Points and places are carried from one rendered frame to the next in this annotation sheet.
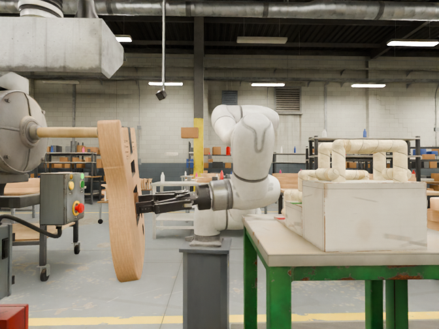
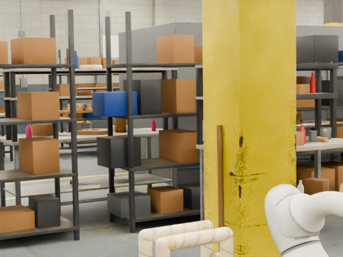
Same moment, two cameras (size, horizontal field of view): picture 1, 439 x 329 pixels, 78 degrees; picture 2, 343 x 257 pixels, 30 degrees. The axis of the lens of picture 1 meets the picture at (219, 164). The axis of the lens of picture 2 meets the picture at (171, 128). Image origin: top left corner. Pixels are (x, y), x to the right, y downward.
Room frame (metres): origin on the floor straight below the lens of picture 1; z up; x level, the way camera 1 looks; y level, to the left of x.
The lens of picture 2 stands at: (2.04, -1.04, 1.56)
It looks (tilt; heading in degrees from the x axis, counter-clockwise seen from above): 5 degrees down; 154
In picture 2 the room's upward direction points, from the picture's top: 1 degrees counter-clockwise
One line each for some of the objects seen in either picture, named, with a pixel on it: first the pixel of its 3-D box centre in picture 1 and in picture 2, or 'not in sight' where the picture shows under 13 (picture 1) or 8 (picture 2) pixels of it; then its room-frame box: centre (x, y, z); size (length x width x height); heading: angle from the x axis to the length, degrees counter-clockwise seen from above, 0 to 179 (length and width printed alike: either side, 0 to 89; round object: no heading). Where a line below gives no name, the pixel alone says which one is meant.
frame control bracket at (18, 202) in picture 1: (32, 199); not in sight; (1.03, 0.71, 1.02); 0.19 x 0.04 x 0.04; 2
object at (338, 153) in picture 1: (338, 164); (206, 246); (0.70, -0.31, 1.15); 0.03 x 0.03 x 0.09
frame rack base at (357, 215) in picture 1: (359, 212); not in sight; (0.75, -0.39, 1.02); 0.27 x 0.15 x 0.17; 95
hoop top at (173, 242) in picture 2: (351, 148); (195, 238); (0.79, -0.38, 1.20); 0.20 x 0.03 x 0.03; 94
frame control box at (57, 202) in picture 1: (42, 205); not in sight; (1.08, 0.71, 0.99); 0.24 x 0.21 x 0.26; 92
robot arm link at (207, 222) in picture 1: (208, 214); not in sight; (1.61, 0.06, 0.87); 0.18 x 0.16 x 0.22; 99
